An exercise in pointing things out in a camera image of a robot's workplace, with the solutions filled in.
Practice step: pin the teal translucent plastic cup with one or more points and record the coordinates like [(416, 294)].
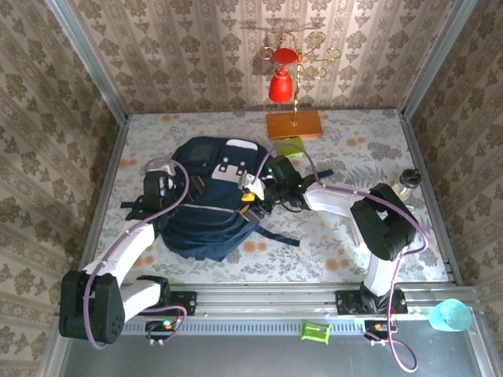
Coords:
[(450, 316)]

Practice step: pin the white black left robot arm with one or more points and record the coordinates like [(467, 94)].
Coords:
[(125, 247)]

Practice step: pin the aluminium side rail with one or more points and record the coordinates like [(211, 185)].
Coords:
[(416, 153), (104, 196)]

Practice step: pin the glass jar black lid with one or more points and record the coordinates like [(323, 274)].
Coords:
[(408, 178)]

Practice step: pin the navy blue backpack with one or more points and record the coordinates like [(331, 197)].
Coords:
[(212, 220)]

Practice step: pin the green packet on rail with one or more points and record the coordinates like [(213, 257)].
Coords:
[(316, 331)]

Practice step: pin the red wine glass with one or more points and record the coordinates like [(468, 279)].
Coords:
[(280, 88)]

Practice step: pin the aluminium frame post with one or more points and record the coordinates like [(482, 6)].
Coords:
[(437, 59), (89, 59)]

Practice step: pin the aluminium mounting rail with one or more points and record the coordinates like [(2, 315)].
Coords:
[(267, 300)]

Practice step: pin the lime green pencil case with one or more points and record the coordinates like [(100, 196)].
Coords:
[(290, 146)]

